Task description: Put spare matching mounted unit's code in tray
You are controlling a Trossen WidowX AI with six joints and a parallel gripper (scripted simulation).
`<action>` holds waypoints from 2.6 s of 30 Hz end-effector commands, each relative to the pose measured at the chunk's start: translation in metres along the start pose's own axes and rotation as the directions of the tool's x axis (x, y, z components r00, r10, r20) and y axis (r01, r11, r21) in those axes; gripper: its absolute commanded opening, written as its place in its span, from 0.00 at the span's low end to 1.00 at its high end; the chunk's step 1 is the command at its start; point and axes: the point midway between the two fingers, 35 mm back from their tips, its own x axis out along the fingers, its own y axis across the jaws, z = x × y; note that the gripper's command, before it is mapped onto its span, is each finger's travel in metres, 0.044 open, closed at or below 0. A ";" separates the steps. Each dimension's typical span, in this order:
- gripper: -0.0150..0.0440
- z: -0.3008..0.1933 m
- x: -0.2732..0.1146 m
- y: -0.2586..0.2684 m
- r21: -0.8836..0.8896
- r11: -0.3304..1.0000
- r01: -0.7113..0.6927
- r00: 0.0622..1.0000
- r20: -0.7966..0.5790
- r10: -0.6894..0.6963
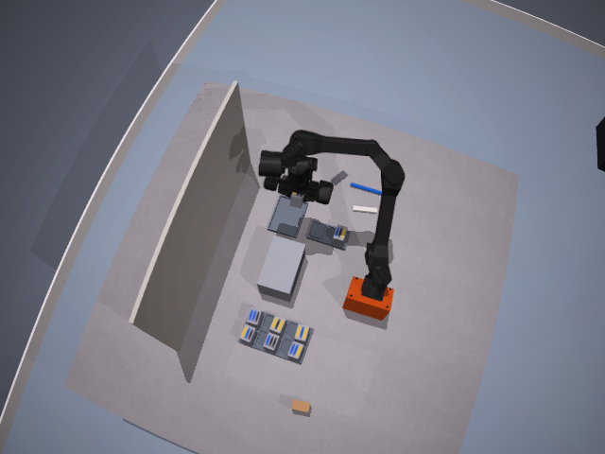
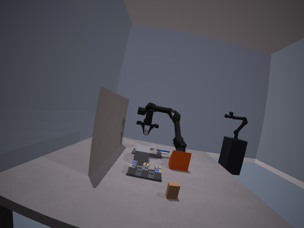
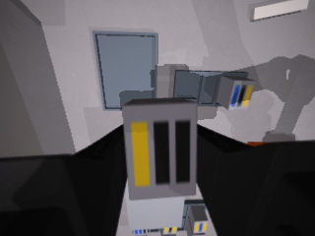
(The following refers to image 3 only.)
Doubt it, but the grey wall panel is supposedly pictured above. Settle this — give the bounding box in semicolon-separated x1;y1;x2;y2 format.
0;41;44;157

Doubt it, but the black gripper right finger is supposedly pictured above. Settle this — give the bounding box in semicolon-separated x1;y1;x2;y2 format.
196;124;315;236

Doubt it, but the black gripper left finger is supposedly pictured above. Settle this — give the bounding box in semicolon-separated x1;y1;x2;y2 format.
0;124;128;236

